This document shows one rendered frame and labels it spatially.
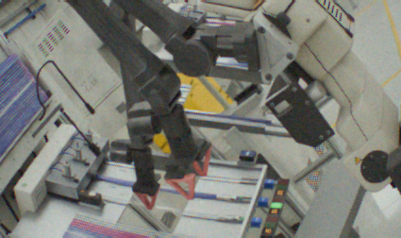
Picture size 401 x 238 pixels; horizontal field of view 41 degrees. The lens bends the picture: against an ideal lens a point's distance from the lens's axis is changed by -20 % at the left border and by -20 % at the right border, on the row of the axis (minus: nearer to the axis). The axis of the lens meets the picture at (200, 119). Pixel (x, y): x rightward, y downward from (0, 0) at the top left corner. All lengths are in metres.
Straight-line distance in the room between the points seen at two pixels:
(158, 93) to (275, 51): 0.27
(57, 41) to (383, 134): 2.06
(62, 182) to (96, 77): 1.18
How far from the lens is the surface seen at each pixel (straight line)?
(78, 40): 3.05
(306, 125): 1.44
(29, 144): 2.10
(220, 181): 2.09
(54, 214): 1.94
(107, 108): 3.13
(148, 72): 1.36
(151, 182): 1.88
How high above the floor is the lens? 1.39
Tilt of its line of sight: 11 degrees down
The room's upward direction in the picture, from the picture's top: 42 degrees counter-clockwise
